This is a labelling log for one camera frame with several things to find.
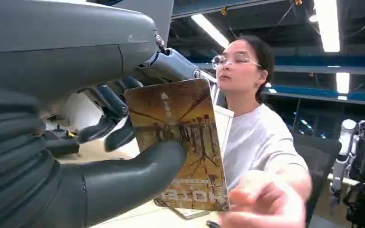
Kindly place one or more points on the person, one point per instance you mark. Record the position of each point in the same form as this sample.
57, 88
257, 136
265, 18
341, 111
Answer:
258, 138

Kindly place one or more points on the person's left hand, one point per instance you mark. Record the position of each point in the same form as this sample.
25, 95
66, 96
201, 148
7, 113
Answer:
264, 201

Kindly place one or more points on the eyeglasses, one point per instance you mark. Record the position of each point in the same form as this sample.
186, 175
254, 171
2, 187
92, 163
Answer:
220, 61

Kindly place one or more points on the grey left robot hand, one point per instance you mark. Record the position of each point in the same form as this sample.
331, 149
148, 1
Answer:
59, 47

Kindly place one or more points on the brown picture card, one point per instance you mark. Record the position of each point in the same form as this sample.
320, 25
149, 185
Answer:
176, 107

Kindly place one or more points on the long ceiling light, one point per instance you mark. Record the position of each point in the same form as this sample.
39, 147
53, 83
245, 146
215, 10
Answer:
327, 25
211, 30
342, 82

